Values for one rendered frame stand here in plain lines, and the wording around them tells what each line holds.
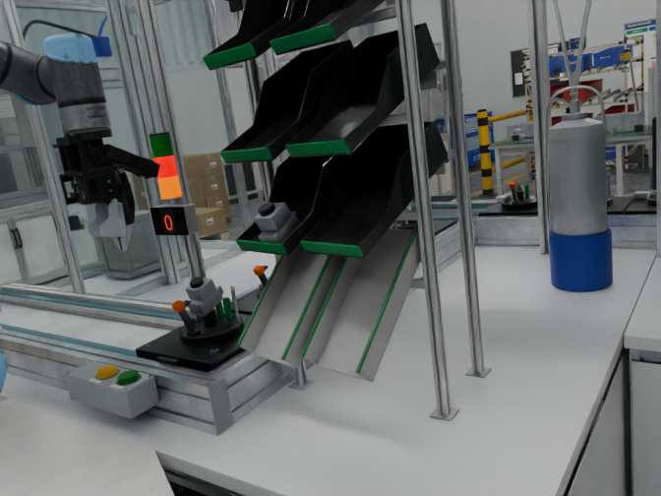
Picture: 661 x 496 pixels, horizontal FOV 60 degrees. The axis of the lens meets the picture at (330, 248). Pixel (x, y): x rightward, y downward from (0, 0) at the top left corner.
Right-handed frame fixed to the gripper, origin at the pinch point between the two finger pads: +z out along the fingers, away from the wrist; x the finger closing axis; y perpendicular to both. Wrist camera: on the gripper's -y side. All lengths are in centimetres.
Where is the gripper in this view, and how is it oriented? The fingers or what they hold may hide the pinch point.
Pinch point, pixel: (125, 243)
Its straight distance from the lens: 109.5
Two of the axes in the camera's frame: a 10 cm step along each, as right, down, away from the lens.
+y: -5.6, 2.7, -7.8
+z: 1.4, 9.6, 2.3
